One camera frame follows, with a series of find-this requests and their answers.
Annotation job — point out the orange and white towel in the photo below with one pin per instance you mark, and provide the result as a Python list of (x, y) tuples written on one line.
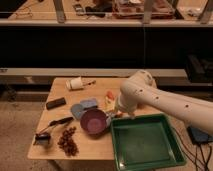
[(110, 106)]

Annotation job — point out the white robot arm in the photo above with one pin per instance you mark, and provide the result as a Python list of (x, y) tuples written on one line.
[(139, 89)]

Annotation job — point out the green plastic tray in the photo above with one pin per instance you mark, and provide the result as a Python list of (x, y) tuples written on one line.
[(144, 143)]

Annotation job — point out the blue oven mitt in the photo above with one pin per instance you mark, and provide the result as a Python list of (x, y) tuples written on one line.
[(80, 108)]

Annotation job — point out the white cup with brush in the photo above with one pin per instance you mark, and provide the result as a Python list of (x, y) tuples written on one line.
[(78, 83)]

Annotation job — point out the purple bowl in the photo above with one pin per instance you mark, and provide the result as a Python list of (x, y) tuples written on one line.
[(93, 121)]

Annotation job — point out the black rectangular block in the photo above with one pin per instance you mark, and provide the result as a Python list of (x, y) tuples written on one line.
[(55, 103)]

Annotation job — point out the bunch of dark grapes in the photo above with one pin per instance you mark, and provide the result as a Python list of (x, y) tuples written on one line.
[(66, 142)]

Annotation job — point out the black dish brush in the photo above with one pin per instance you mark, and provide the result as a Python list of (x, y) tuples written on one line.
[(43, 137)]

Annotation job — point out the black box on floor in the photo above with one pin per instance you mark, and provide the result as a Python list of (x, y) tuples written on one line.
[(198, 137)]

